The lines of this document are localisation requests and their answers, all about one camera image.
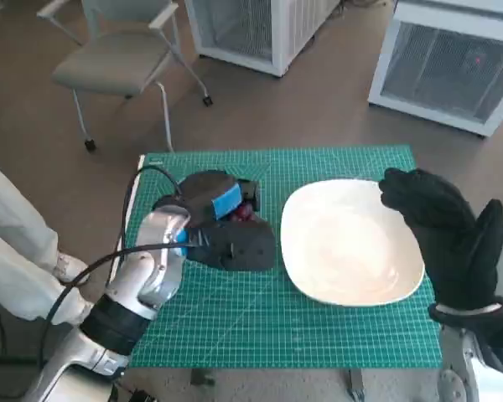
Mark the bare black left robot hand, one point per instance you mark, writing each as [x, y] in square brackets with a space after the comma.
[205, 197]

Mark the wide white mesh cabinet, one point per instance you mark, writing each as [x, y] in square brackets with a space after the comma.
[440, 71]

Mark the red toy grape bunch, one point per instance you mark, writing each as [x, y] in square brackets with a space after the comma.
[241, 213]

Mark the tall white mesh cabinet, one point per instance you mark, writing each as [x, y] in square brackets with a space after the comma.
[247, 25]

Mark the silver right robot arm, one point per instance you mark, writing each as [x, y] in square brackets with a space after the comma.
[457, 347]

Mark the grey office chair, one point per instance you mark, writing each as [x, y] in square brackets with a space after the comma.
[105, 63]

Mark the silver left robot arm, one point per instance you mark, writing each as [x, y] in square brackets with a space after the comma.
[159, 234]

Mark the metal table bracket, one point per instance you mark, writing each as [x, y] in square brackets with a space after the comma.
[356, 383]
[202, 377]

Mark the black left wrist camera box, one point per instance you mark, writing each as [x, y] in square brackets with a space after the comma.
[243, 247]

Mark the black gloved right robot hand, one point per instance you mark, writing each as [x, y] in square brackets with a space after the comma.
[448, 238]

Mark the green cutting mat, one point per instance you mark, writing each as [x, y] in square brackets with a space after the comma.
[276, 326]

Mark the white square plate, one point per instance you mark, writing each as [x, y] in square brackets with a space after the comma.
[343, 247]

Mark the person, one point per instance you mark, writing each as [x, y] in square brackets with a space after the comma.
[8, 234]

